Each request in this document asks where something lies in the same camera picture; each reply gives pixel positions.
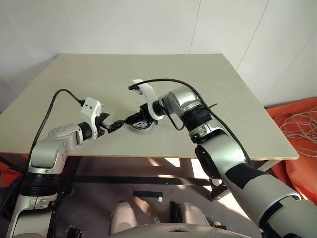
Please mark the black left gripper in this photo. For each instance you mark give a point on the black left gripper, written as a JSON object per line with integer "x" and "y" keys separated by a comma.
{"x": 100, "y": 125}

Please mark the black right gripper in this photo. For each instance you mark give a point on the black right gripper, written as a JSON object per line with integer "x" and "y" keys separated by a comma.
{"x": 145, "y": 111}

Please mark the grey spoked rotor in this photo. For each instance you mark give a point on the grey spoked rotor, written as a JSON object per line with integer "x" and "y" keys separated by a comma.
{"x": 140, "y": 125}

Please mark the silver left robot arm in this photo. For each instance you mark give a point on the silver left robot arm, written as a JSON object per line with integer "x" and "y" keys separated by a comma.
{"x": 47, "y": 153}

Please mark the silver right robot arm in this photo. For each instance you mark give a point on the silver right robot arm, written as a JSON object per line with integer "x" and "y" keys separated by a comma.
{"x": 223, "y": 148}

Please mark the black floor tape strip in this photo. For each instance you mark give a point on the black floor tape strip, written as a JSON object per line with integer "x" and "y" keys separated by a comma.
{"x": 148, "y": 194}

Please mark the beige rounded shape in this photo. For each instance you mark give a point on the beige rounded shape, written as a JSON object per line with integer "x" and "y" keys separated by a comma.
{"x": 193, "y": 214}
{"x": 123, "y": 217}

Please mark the small black upright block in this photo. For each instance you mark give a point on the small black upright block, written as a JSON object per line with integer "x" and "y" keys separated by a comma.
{"x": 174, "y": 212}

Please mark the black ribbed floor object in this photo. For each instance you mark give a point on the black ribbed floor object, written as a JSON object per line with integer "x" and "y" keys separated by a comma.
{"x": 74, "y": 231}

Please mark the grey rounded body shell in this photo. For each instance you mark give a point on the grey rounded body shell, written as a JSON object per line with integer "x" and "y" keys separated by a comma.
{"x": 183, "y": 230}

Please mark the large orange cloth bag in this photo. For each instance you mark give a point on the large orange cloth bag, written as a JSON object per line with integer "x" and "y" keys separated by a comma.
{"x": 297, "y": 178}

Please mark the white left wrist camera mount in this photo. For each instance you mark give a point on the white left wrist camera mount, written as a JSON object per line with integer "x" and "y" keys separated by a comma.
{"x": 90, "y": 106}

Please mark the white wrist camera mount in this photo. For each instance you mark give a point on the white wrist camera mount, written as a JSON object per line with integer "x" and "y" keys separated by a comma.
{"x": 148, "y": 93}
{"x": 90, "y": 106}

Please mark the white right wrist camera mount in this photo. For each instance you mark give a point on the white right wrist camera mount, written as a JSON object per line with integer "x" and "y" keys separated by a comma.
{"x": 148, "y": 93}

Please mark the metal table frame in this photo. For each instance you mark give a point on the metal table frame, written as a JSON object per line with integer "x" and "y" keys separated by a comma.
{"x": 123, "y": 179}

